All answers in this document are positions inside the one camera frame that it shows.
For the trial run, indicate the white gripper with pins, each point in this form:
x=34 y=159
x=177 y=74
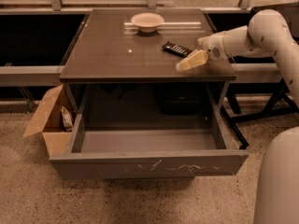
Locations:
x=212 y=48

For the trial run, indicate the black rxbar chocolate bar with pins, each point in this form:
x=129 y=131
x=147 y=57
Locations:
x=176 y=49

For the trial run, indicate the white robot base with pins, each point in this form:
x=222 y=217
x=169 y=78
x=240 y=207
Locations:
x=277 y=197

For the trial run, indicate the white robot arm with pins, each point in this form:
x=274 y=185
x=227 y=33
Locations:
x=266 y=35

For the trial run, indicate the grey drawer cabinet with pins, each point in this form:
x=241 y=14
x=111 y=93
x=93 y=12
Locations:
x=131 y=83

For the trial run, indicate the open grey top drawer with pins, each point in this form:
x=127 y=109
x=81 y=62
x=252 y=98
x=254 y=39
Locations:
x=123 y=136

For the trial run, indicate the white bowl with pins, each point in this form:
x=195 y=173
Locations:
x=147 y=22

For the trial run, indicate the crumpled wrapper in box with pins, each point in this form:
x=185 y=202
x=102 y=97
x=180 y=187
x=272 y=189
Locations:
x=67 y=119

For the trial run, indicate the open cardboard box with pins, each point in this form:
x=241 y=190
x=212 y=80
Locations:
x=48 y=120

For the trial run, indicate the black table leg frame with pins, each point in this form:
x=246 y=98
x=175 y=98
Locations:
x=278 y=104

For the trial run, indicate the black drawer slide rail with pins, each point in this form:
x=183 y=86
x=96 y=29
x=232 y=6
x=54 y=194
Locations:
x=238 y=134

